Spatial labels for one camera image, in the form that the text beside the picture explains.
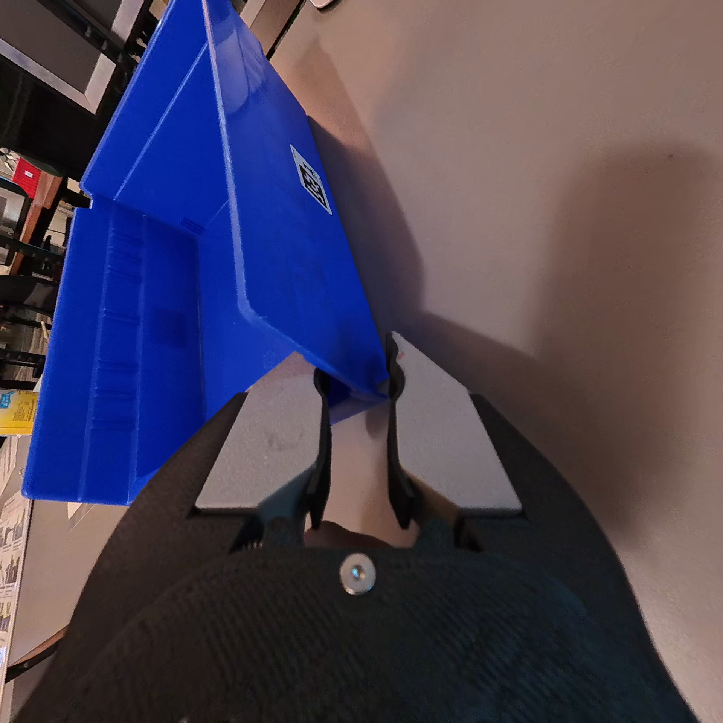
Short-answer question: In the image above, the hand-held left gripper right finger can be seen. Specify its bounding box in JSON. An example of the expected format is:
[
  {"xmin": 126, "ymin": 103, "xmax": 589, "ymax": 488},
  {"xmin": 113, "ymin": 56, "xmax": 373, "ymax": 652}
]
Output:
[{"xmin": 385, "ymin": 332, "xmax": 523, "ymax": 531}]

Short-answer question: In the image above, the red storage case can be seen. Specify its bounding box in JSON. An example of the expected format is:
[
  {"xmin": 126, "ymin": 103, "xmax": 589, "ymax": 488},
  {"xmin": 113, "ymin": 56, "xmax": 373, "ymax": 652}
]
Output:
[{"xmin": 12, "ymin": 158, "xmax": 43, "ymax": 195}]

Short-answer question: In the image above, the grey equipment case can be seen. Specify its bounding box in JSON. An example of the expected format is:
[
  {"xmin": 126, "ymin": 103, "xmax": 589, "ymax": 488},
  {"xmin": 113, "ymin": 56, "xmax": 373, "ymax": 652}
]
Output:
[{"xmin": 0, "ymin": 0, "xmax": 153, "ymax": 114}]

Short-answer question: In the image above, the printed paper sheet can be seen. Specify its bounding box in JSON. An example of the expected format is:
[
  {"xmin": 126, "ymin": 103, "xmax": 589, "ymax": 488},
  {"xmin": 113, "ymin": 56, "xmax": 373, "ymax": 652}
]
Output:
[{"xmin": 0, "ymin": 435, "xmax": 35, "ymax": 679}]

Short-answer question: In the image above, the blue plastic bin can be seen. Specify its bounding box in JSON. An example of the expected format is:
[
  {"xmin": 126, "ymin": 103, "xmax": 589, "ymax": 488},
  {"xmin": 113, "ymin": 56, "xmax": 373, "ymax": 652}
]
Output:
[{"xmin": 21, "ymin": 0, "xmax": 390, "ymax": 505}]

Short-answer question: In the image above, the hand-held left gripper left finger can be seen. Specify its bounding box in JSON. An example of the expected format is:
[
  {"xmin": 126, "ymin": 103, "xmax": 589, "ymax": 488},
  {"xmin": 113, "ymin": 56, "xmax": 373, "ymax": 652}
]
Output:
[{"xmin": 195, "ymin": 353, "xmax": 335, "ymax": 529}]

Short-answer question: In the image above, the yellow box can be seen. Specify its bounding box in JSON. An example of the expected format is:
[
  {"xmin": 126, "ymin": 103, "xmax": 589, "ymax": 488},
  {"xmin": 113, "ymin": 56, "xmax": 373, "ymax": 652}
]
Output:
[{"xmin": 0, "ymin": 390, "xmax": 39, "ymax": 436}]

